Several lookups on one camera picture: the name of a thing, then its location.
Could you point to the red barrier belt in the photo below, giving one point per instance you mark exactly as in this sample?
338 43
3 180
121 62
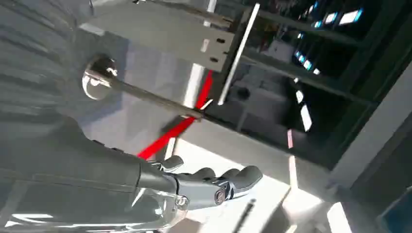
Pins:
170 135

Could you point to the white thin bar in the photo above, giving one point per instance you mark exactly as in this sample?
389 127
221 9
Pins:
239 53

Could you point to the chrome stanchion post with base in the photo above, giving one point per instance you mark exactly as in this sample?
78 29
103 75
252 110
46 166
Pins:
145 96

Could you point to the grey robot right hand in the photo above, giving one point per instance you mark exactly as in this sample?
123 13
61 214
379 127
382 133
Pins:
96 180

